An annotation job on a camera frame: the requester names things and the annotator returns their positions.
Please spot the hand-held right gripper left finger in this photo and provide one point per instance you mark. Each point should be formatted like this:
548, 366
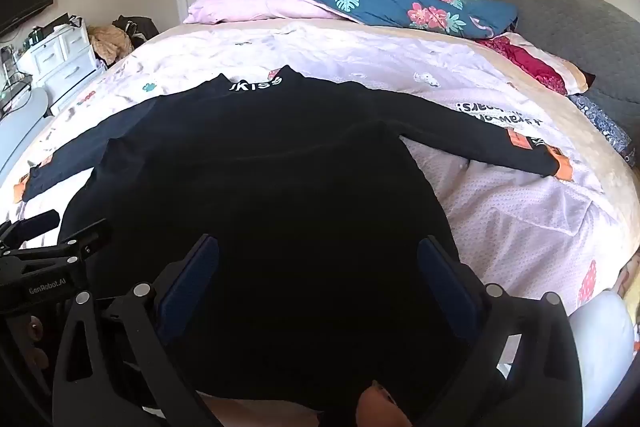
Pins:
192, 279

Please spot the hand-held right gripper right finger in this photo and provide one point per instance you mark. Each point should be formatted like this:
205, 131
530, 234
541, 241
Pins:
442, 279

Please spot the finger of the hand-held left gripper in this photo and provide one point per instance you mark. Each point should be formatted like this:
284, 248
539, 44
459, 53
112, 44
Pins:
37, 222
92, 237

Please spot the black sweater with orange patches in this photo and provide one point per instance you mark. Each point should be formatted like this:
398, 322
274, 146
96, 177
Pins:
260, 167

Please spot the person's left hand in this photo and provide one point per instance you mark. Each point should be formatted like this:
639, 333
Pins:
36, 329

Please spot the white desk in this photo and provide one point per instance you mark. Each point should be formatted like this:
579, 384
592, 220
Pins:
20, 127

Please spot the white plastic drawer unit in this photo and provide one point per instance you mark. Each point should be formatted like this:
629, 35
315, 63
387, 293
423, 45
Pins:
62, 57

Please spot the white round object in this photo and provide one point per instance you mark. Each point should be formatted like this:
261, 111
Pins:
602, 342

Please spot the tan crumpled cloth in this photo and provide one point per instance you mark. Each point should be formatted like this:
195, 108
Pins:
112, 44

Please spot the black bag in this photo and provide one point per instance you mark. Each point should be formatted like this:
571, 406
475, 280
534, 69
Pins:
140, 29

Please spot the blue patterned pillow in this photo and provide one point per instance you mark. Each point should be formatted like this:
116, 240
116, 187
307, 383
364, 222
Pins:
605, 122

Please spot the red and beige pillow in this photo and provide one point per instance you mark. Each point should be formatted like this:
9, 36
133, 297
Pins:
535, 62

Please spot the grey padded headboard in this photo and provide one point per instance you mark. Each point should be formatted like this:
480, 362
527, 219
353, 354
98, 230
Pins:
565, 27

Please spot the blue floral quilt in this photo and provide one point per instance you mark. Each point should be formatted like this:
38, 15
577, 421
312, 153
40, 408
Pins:
390, 2

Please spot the pink pillow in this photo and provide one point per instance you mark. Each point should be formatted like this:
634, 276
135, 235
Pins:
250, 2

